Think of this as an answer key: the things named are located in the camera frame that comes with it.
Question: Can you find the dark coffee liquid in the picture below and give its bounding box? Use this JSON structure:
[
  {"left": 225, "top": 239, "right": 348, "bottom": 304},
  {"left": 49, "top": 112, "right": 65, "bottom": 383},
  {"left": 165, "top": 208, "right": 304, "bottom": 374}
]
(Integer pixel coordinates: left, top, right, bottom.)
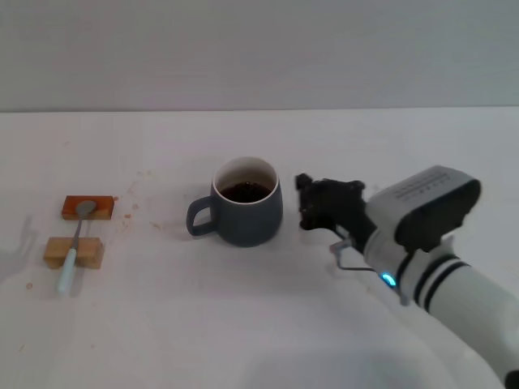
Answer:
[{"left": 219, "top": 181, "right": 272, "bottom": 204}]

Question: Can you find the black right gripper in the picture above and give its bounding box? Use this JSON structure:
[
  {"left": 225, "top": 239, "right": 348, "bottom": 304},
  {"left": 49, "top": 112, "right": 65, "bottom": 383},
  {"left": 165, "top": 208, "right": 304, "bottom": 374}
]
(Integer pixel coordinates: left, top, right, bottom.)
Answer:
[{"left": 295, "top": 173, "right": 377, "bottom": 245}]

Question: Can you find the blue handled metal spoon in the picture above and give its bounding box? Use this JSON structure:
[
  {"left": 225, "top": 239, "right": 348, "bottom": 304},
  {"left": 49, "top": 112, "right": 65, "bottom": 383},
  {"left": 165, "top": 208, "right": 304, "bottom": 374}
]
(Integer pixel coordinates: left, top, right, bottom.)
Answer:
[{"left": 56, "top": 200, "right": 98, "bottom": 295}]

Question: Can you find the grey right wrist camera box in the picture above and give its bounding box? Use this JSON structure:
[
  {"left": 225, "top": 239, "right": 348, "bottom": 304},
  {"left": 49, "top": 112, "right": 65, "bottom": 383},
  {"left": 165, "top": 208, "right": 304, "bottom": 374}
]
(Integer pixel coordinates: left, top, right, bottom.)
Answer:
[{"left": 394, "top": 165, "right": 483, "bottom": 254}]

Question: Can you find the light wooden block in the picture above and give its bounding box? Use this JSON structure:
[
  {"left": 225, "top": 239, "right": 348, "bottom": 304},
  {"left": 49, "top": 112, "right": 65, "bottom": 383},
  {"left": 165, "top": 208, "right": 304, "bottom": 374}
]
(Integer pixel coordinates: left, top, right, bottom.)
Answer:
[{"left": 43, "top": 236, "right": 105, "bottom": 270}]

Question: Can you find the thin grey cable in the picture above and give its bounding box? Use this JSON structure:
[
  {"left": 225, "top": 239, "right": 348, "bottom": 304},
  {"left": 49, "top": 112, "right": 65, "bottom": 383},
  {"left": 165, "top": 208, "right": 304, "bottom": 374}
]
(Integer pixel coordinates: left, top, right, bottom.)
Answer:
[{"left": 330, "top": 237, "right": 386, "bottom": 273}]

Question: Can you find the reddish brown wooden block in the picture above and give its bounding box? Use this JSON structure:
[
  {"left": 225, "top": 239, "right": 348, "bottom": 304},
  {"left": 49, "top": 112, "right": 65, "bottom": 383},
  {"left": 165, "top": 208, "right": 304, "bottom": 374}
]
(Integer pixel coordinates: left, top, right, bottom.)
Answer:
[{"left": 61, "top": 195, "right": 115, "bottom": 221}]

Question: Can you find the grey ceramic cup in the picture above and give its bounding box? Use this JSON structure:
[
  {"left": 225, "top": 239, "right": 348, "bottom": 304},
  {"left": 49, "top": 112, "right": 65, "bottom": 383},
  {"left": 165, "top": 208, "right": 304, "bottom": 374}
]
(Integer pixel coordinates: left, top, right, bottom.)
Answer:
[{"left": 186, "top": 156, "right": 284, "bottom": 248}]

